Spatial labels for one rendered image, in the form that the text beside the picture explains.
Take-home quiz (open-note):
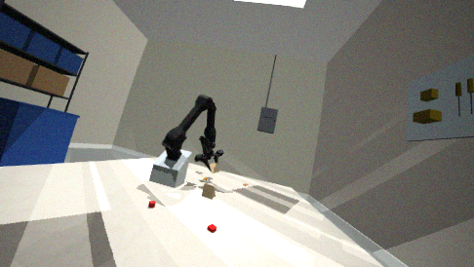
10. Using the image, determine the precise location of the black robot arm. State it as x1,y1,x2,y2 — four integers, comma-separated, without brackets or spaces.
162,95,217,162

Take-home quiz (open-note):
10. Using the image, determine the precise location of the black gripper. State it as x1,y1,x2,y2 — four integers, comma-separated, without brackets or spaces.
194,144,223,169

